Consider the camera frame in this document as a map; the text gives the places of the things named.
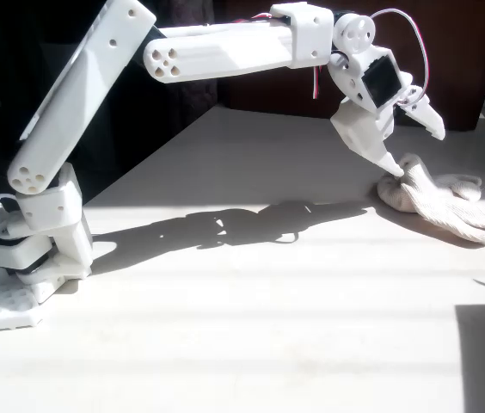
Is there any red black white servo cable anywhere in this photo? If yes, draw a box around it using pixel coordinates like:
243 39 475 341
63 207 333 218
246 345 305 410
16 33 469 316
230 11 274 25
369 8 428 104
312 64 323 101

